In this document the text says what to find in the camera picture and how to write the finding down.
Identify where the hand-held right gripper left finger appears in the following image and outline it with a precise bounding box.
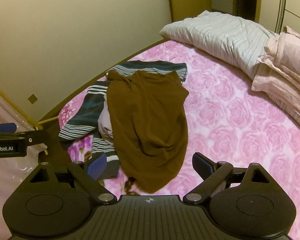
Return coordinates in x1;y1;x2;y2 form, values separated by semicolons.
29;152;117;205

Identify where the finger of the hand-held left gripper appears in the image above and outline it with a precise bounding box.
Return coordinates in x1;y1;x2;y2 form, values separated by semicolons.
15;129;51;147
0;123;17;133

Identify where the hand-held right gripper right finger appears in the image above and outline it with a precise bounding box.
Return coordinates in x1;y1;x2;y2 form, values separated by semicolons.
184;152;268;205

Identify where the brown garment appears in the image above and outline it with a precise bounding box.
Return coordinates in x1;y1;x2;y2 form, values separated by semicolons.
106;70;190;194

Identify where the pale lilac garment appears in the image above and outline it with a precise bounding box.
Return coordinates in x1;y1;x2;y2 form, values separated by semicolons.
97;94;115;147

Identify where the pink rose-patterned blanket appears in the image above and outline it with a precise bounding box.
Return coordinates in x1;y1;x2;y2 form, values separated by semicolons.
59;39;300;233

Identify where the teal striped garment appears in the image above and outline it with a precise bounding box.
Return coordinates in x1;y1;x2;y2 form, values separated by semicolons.
58;60;188;180

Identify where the pink quilt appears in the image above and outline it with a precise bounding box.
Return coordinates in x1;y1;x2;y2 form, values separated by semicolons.
251;25;300;127

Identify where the white striped quilt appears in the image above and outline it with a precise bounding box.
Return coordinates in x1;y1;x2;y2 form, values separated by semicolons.
159;10;280;80

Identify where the yellow wooden rail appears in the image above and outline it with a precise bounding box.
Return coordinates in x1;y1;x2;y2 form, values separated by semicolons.
0;77;59;155

